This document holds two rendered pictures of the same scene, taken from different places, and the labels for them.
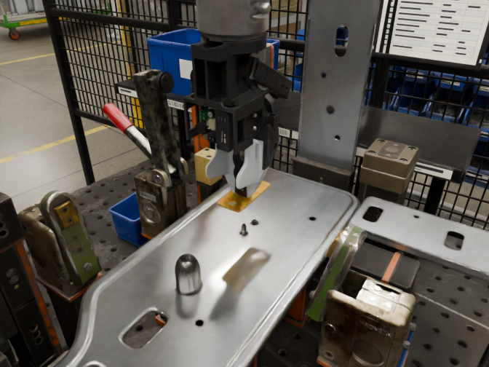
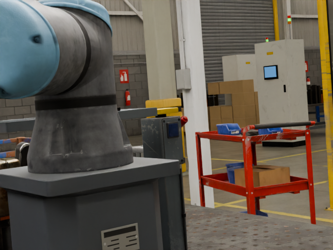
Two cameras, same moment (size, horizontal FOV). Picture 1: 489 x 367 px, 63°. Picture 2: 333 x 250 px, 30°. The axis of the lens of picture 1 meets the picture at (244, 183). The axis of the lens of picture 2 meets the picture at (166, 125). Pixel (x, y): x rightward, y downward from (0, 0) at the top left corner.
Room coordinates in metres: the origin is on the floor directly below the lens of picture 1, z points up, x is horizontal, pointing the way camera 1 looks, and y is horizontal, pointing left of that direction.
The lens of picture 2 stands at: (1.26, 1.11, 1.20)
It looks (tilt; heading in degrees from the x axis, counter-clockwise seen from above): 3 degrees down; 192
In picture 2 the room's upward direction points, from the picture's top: 4 degrees counter-clockwise
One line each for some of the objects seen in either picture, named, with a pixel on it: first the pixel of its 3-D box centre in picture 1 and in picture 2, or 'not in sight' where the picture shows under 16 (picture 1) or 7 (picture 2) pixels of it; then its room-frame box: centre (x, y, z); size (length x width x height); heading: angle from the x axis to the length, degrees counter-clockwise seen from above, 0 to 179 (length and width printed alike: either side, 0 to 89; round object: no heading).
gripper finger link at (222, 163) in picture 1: (221, 165); not in sight; (0.46, 0.03, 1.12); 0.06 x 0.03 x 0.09; 147
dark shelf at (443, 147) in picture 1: (272, 108); not in sight; (0.94, -0.07, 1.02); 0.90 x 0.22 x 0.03; 57
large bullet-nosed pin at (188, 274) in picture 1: (188, 275); not in sight; (0.36, 0.07, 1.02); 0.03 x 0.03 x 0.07
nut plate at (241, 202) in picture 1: (244, 191); not in sight; (0.47, 0.00, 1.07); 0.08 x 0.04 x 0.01; 147
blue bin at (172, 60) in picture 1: (213, 65); not in sight; (1.04, 0.08, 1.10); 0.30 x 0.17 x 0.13; 57
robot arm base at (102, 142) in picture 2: not in sight; (78, 131); (0.41, 0.80, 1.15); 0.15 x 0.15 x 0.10
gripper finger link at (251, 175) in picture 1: (247, 174); not in sight; (0.44, 0.00, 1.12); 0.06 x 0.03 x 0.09; 147
